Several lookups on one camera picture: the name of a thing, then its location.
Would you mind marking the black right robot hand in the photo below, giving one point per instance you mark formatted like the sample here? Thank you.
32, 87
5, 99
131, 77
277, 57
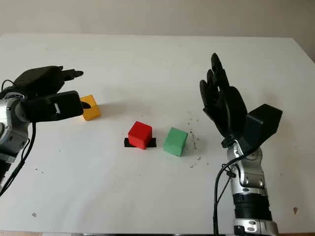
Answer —
226, 105

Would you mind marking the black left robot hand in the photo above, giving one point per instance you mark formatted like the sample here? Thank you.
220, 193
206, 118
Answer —
39, 81

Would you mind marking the yellow wooden block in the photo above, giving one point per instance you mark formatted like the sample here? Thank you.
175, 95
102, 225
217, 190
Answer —
92, 110

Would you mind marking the green wooden block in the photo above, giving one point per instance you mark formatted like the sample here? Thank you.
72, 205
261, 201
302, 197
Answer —
175, 142

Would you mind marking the red wooden block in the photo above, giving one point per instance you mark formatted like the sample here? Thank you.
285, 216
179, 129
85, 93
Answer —
139, 135

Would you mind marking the black tape mark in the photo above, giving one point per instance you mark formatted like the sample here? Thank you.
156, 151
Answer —
153, 143

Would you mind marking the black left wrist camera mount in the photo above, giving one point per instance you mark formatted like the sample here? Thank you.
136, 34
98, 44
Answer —
54, 105

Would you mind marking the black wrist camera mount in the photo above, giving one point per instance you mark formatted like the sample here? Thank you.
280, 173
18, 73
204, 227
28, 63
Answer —
263, 125
54, 105

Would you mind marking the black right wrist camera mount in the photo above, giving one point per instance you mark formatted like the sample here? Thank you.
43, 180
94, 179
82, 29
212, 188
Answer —
263, 125

